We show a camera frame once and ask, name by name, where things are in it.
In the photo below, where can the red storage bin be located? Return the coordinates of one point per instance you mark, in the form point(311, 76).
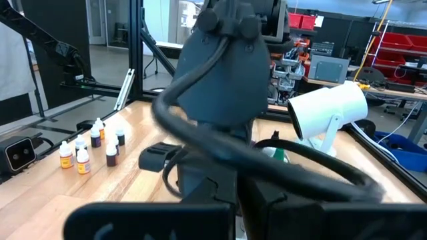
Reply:
point(307, 22)
point(295, 20)

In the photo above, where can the blue storage bin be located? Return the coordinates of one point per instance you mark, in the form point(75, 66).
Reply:
point(400, 150)

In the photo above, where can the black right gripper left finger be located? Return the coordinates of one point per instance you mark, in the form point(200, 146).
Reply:
point(150, 223)

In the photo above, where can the silver aluminium bar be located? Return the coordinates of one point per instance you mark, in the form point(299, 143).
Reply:
point(124, 90)

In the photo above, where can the small dark red dropper bottle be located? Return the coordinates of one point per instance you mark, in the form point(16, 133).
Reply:
point(111, 158)

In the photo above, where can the small dark green dropper bottle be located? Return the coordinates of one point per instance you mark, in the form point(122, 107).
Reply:
point(80, 141)

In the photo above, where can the small purple dropper bottle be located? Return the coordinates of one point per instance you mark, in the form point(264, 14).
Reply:
point(95, 140)

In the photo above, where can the wooden workbench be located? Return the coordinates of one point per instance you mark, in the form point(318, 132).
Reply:
point(393, 93)

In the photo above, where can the black articulated stand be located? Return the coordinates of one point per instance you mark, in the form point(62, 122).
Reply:
point(50, 43)

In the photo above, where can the shelf rack with parts bins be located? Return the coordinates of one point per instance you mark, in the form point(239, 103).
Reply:
point(287, 73)

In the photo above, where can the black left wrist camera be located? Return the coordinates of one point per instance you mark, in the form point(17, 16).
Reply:
point(200, 176)

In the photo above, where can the black table-level camera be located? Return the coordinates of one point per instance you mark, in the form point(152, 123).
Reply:
point(18, 155)

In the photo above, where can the grey electronics enclosure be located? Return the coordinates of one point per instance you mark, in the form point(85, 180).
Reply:
point(328, 70)

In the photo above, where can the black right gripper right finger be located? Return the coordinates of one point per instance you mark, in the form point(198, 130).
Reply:
point(300, 223)

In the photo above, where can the black partition panel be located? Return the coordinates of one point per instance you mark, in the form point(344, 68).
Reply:
point(56, 13)

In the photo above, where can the large green-capped food colouring bottle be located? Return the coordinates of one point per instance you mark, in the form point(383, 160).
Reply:
point(279, 154)

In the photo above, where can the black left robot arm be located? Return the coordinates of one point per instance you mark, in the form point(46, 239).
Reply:
point(227, 76)

